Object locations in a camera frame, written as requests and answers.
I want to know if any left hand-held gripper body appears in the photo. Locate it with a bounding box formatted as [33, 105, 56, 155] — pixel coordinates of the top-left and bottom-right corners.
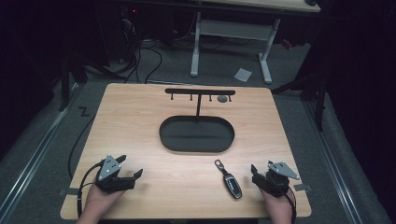
[93, 154, 136, 194]

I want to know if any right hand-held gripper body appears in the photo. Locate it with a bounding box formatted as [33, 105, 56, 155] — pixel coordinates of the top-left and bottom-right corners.
[251, 161, 301, 198]

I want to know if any black car key fob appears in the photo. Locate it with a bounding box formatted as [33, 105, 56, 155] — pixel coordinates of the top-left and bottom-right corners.
[214, 159, 244, 200]

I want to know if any black key rack with tray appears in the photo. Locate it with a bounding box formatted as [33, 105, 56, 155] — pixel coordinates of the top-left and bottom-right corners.
[159, 88, 236, 154]

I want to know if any person's right hand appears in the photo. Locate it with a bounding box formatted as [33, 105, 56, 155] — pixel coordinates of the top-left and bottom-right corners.
[260, 188, 295, 219]

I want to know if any person's left hand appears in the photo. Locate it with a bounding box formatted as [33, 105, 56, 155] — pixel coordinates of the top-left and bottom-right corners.
[83, 185, 126, 219]

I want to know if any black metal stand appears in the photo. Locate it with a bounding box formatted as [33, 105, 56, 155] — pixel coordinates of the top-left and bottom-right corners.
[57, 40, 90, 113]
[270, 71, 331, 132]

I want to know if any grey paper sheet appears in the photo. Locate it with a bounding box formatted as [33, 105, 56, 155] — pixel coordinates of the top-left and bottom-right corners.
[233, 67, 253, 83]

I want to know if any dark equipment with red light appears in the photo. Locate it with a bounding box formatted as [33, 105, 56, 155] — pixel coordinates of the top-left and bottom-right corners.
[120, 6, 141, 63]

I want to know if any white desk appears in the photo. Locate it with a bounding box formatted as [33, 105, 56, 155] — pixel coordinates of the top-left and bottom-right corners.
[189, 0, 321, 85]

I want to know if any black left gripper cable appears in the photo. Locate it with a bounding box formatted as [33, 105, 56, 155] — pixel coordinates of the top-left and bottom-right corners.
[76, 160, 106, 218]

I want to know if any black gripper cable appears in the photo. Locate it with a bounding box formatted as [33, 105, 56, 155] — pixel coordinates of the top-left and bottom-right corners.
[76, 160, 106, 218]
[286, 186, 297, 224]

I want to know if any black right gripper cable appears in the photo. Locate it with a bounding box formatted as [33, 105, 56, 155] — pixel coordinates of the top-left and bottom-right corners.
[286, 186, 297, 224]

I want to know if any black floor cable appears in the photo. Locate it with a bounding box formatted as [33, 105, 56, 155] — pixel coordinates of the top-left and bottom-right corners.
[67, 115, 96, 181]

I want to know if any metal floor rail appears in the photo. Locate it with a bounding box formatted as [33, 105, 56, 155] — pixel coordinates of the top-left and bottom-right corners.
[0, 81, 82, 224]
[302, 99, 365, 224]

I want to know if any bundle of black cables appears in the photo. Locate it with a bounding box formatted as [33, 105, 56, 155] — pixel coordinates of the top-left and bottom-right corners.
[118, 36, 163, 85]

